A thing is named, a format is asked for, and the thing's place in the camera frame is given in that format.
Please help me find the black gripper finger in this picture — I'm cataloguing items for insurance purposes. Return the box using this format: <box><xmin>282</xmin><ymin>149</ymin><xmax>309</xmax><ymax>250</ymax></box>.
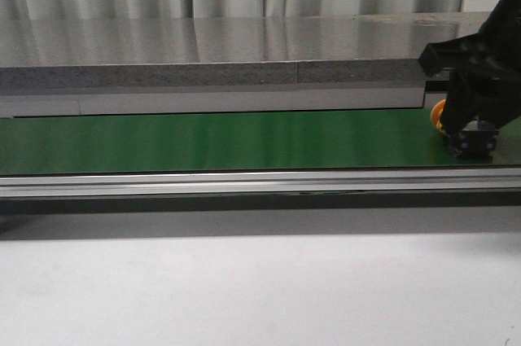
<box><xmin>440</xmin><ymin>71</ymin><xmax>488</xmax><ymax>135</ymax></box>
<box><xmin>482</xmin><ymin>78</ymin><xmax>520</xmax><ymax>129</ymax></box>

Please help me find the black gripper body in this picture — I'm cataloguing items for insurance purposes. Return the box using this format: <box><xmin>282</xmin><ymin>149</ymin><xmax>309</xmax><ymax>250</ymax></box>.
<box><xmin>418</xmin><ymin>0</ymin><xmax>520</xmax><ymax>77</ymax></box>

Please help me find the yellow emergency push button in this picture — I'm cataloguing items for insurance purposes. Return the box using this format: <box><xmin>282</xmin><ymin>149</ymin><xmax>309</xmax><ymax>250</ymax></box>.
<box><xmin>430</xmin><ymin>99</ymin><xmax>499</xmax><ymax>160</ymax></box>

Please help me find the green conveyor belt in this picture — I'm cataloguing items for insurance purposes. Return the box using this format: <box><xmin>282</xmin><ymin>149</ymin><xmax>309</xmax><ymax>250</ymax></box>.
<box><xmin>0</xmin><ymin>107</ymin><xmax>521</xmax><ymax>176</ymax></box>

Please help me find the grey stone counter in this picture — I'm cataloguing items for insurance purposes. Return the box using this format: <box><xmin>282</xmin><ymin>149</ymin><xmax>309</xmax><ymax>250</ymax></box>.
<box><xmin>1</xmin><ymin>12</ymin><xmax>486</xmax><ymax>117</ymax></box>

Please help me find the aluminium conveyor frame rail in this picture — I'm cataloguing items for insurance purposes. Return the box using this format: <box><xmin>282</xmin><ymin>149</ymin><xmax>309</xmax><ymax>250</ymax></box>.
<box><xmin>1</xmin><ymin>165</ymin><xmax>520</xmax><ymax>213</ymax></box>

